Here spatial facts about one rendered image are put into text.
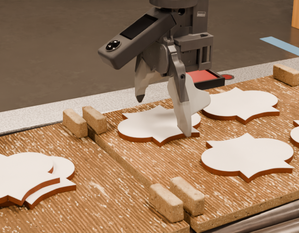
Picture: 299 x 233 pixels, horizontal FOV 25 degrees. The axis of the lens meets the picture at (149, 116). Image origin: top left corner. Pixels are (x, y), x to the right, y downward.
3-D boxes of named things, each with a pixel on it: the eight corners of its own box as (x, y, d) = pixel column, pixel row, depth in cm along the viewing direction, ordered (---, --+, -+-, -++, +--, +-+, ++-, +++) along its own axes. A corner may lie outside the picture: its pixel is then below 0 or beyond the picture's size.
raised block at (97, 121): (81, 121, 108) (80, 105, 107) (91, 119, 109) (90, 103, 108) (97, 135, 104) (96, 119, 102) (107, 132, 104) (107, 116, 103)
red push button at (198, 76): (176, 80, 130) (176, 73, 130) (203, 75, 133) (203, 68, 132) (191, 90, 126) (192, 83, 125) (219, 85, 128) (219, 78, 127)
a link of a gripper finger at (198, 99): (224, 125, 99) (206, 67, 101) (190, 134, 97) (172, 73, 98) (213, 130, 102) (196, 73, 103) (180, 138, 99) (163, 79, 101)
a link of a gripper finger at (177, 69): (194, 97, 97) (177, 40, 98) (185, 100, 96) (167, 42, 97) (179, 106, 101) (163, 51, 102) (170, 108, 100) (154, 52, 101)
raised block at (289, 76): (271, 77, 126) (272, 63, 125) (278, 76, 127) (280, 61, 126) (292, 87, 121) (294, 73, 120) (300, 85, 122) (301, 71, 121)
